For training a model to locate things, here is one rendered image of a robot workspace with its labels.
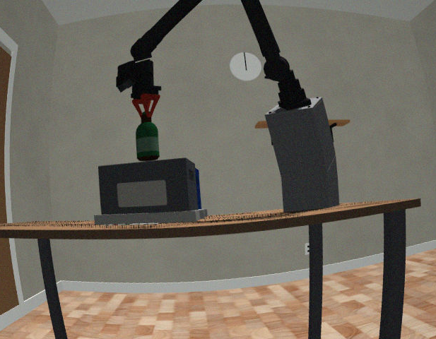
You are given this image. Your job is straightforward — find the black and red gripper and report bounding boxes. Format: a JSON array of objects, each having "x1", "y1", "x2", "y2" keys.
[{"x1": 131, "y1": 73, "x2": 161, "y2": 117}]

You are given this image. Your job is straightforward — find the green bottle with pale green label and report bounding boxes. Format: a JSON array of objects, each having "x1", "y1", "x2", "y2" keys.
[{"x1": 136, "y1": 112, "x2": 160, "y2": 161}]

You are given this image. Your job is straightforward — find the dark grey crate with dividers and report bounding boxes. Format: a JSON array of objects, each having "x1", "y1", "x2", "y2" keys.
[{"x1": 98, "y1": 158, "x2": 198, "y2": 215}]

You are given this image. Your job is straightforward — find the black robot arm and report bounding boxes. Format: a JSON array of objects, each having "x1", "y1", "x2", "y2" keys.
[{"x1": 116, "y1": 0, "x2": 312, "y2": 110}]

